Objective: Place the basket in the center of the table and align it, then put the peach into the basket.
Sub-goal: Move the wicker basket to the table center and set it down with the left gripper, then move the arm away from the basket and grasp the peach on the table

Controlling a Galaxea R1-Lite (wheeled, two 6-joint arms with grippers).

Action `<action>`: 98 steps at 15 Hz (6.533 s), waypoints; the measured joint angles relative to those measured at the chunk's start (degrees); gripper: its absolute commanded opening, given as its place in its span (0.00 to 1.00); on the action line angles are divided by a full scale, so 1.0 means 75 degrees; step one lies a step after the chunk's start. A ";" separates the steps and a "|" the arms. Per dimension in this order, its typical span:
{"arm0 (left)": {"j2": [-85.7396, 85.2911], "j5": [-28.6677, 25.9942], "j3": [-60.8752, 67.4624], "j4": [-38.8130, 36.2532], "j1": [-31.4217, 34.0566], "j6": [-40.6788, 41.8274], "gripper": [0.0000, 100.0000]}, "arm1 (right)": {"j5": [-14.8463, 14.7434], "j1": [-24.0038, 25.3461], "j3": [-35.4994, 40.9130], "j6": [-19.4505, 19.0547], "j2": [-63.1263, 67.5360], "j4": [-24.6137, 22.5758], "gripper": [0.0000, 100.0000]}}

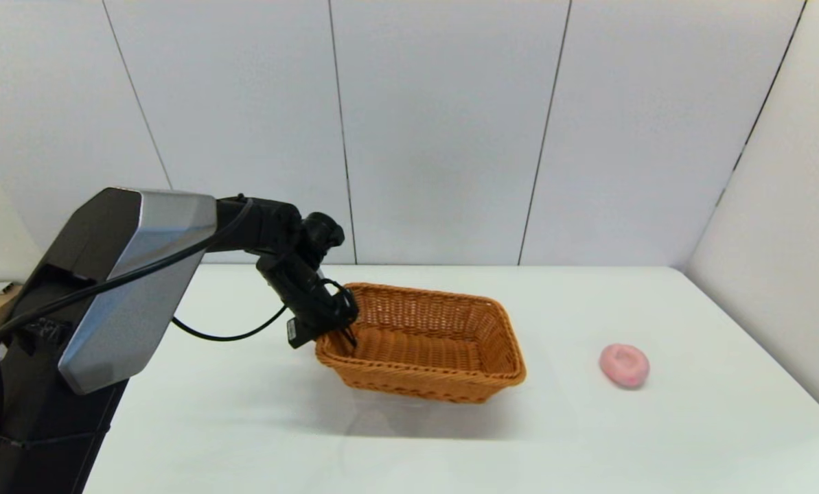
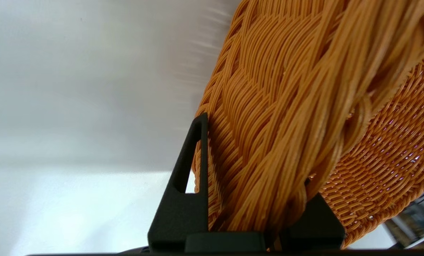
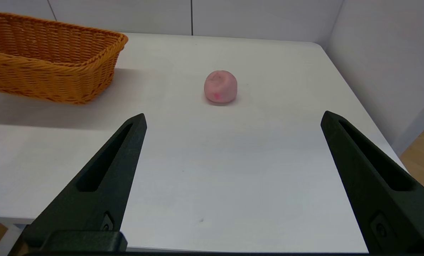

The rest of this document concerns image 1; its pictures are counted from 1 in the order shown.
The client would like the orange wicker basket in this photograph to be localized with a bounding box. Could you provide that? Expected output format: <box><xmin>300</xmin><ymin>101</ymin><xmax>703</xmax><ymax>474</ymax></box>
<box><xmin>314</xmin><ymin>282</ymin><xmax>527</xmax><ymax>404</ymax></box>

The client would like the pink donut toy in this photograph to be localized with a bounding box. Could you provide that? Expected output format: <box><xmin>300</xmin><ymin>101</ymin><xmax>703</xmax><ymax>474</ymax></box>
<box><xmin>599</xmin><ymin>344</ymin><xmax>651</xmax><ymax>390</ymax></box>

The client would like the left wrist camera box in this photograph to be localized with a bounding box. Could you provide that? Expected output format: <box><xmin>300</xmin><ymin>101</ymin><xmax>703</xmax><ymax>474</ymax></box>
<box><xmin>286</xmin><ymin>316</ymin><xmax>316</xmax><ymax>350</ymax></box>

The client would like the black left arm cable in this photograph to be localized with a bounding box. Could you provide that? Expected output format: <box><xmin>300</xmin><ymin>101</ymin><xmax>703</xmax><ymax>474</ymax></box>
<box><xmin>0</xmin><ymin>197</ymin><xmax>293</xmax><ymax>440</ymax></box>

